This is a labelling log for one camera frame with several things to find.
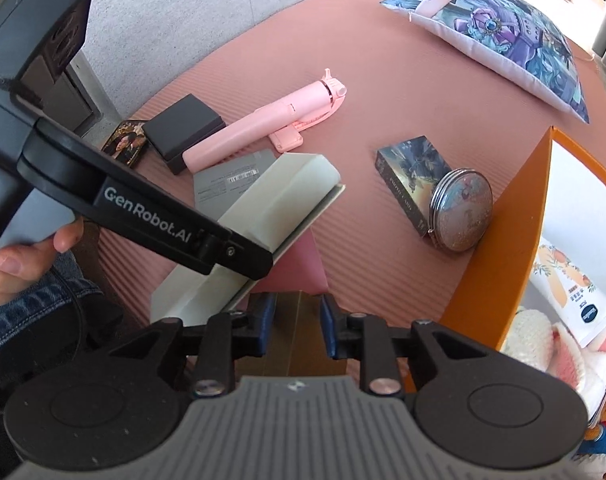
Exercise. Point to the illustrated card box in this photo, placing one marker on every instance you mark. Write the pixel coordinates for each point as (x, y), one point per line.
(408, 170)

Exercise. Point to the black box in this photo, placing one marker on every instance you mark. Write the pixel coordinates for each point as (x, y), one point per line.
(183, 125)

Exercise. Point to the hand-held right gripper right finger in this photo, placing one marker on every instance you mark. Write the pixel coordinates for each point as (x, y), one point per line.
(330, 325)

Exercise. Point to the dark cabinet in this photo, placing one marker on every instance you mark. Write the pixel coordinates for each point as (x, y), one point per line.
(90, 95)

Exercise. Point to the grey notebook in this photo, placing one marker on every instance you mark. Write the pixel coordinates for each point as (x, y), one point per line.
(228, 180)

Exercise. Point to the long white box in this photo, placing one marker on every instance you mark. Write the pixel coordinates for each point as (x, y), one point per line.
(283, 195)

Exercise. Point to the person's left leg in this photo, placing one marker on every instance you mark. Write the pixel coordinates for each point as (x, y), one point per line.
(33, 320)

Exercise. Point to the printed pillow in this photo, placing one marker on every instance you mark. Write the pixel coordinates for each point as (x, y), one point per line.
(503, 35)

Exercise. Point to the white plush toy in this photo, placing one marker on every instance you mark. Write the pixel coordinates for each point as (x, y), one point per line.
(578, 360)

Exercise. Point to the white packet with orange print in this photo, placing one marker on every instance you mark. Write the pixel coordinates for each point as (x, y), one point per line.
(573, 290)

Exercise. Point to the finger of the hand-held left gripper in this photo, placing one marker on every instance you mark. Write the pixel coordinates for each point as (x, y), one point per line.
(243, 257)

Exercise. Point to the orange cardboard box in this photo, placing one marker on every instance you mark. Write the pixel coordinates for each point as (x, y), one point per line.
(503, 240)

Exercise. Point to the crochet bunny doll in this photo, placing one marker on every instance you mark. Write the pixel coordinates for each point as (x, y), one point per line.
(528, 340)

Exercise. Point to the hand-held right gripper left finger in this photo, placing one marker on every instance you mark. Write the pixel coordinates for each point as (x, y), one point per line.
(268, 317)

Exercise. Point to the small brown box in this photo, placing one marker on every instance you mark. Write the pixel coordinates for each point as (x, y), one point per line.
(298, 340)

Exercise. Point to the person's left hand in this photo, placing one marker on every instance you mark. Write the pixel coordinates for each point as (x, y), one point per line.
(13, 280)

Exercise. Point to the pink ribbed mat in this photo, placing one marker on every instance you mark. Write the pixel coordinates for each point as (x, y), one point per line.
(383, 110)

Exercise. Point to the round compact mirror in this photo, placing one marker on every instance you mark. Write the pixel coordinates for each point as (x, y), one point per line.
(460, 212)

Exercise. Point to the pink selfie stick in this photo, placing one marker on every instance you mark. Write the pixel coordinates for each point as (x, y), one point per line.
(253, 130)

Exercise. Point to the black smartphone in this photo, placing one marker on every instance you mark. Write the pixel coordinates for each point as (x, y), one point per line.
(125, 142)

